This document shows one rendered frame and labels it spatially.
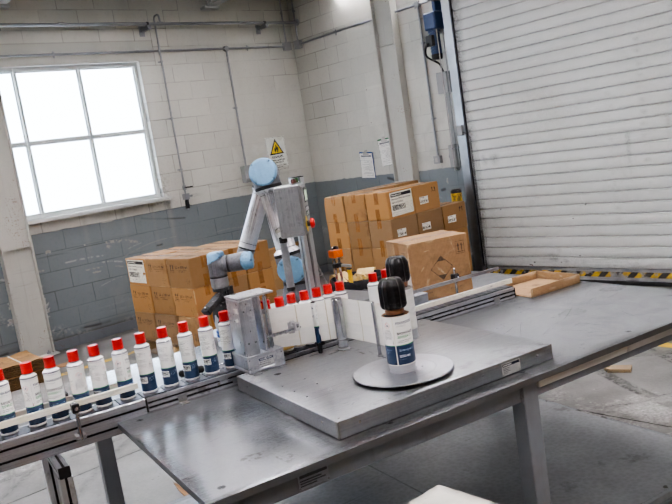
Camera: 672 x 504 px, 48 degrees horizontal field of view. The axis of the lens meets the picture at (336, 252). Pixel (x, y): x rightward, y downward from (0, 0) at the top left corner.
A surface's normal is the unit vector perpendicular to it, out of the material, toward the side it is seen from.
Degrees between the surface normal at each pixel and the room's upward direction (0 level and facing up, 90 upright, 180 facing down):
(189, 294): 89
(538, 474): 90
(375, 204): 89
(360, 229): 88
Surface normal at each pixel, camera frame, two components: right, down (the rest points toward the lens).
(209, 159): 0.65, 0.00
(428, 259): 0.33, 0.07
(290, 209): -0.07, 0.15
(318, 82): -0.74, 0.20
